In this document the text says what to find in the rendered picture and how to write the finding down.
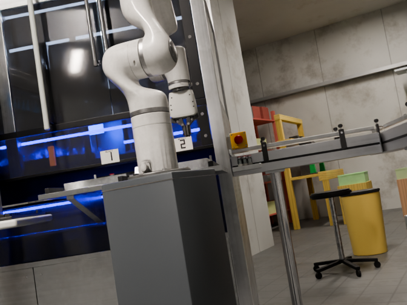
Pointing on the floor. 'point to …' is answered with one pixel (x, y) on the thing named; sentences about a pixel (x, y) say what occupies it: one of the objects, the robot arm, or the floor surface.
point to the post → (221, 153)
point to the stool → (338, 236)
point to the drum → (365, 221)
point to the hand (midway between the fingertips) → (186, 131)
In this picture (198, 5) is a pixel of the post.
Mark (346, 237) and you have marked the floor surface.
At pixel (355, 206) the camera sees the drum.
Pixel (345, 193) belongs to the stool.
